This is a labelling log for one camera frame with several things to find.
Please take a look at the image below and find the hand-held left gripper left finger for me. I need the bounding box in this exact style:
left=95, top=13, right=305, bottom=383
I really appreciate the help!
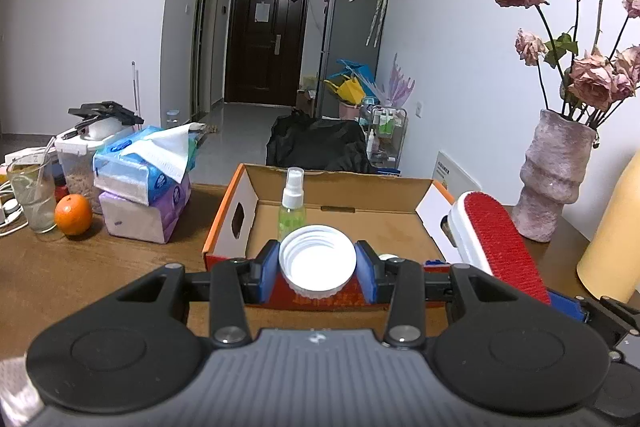
left=112, top=239, right=281, bottom=349

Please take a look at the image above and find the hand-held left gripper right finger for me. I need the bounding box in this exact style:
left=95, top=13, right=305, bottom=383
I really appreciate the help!
left=354, top=239, right=523, bottom=351

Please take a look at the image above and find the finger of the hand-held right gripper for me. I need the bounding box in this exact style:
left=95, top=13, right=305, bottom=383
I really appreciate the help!
left=547, top=289, right=631, bottom=338

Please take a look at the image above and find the orange-edged cardboard box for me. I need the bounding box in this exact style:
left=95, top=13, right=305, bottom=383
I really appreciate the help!
left=202, top=163, right=481, bottom=313

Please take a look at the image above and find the white jar lid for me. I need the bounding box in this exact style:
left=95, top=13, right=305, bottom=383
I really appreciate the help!
left=278, top=225, right=358, bottom=298

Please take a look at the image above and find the green spray bottle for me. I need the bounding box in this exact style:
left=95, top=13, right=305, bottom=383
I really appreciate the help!
left=278, top=167, right=307, bottom=243

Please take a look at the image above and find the red lint brush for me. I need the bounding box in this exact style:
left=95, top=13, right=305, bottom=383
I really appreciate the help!
left=446, top=191, right=553, bottom=306

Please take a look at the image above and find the cream yellow bottle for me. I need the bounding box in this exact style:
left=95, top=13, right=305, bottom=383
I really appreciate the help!
left=576, top=152, right=640, bottom=303

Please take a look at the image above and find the pink ceramic vase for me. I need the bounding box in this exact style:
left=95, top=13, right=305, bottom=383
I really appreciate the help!
left=511, top=109, right=598, bottom=243

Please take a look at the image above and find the white leaning board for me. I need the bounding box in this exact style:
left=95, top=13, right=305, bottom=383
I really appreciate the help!
left=432, top=151, right=482, bottom=198

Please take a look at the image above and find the black bag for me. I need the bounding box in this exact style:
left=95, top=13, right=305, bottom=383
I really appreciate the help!
left=266, top=109, right=373, bottom=174

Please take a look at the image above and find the purple tissue pack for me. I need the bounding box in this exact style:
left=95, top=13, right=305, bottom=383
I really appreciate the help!
left=98, top=179, right=192, bottom=244

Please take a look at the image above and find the metal trolley cart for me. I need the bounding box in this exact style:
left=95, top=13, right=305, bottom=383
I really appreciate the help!
left=365, top=104, right=408, bottom=170

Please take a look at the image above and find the blue tissue pack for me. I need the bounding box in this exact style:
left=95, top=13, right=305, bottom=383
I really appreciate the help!
left=92, top=123, right=201, bottom=206

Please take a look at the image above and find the brown cardboard carton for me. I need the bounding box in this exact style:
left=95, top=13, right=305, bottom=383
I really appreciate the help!
left=296, top=88, right=317, bottom=116

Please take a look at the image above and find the purple wing decoration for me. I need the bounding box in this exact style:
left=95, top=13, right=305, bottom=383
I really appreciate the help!
left=387, top=53, right=416, bottom=108

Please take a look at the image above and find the dark brown door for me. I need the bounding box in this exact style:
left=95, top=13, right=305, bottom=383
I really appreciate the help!
left=224, top=0, right=312, bottom=105

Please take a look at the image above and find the orange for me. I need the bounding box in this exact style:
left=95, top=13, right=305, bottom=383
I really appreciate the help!
left=54, top=194, right=94, bottom=237

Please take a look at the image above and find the blue plastic rack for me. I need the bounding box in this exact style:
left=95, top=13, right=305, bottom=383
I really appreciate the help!
left=336, top=58, right=377, bottom=82

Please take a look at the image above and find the clear plastic food container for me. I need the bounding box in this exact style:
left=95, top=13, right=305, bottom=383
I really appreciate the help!
left=54, top=134, right=126, bottom=214

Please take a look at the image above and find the white round object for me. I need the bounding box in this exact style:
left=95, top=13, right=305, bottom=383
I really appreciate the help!
left=82, top=119, right=123, bottom=140

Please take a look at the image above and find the bunch of dried pink roses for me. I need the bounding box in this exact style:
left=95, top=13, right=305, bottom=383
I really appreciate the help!
left=484, top=0, right=640, bottom=130

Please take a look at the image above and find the black folded gadget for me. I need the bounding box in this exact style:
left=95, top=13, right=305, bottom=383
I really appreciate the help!
left=67, top=101, right=145, bottom=125

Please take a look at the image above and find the grey refrigerator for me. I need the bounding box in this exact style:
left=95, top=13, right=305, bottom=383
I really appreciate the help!
left=314, top=0, right=390, bottom=120

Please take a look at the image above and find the dark framed side door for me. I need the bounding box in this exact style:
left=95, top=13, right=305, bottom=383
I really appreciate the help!
left=191, top=0, right=221, bottom=120

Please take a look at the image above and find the glass cup with straw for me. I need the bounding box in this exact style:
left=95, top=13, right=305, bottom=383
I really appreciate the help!
left=6, top=136, right=58, bottom=234

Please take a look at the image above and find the white folded umbrella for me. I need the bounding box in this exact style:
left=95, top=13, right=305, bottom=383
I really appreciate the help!
left=366, top=0, right=383, bottom=48
left=375, top=0, right=391, bottom=45

